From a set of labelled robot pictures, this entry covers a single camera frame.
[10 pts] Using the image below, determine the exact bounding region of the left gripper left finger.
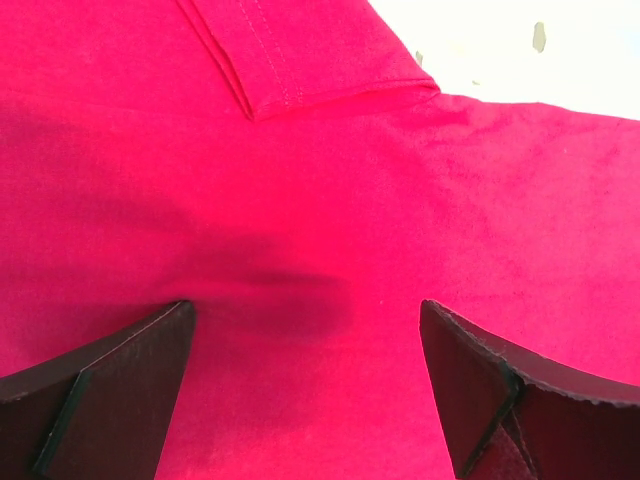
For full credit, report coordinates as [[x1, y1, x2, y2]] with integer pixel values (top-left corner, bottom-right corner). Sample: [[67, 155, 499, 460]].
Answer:
[[1, 301, 195, 480]]

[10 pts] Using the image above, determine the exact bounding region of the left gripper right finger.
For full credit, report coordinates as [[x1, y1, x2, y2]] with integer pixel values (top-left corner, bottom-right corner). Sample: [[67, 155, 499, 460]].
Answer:
[[420, 300, 639, 479]]

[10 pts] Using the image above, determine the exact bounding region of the magenta t shirt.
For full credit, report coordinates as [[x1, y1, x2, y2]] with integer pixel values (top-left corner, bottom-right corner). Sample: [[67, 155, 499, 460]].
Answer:
[[1, 1, 639, 479]]

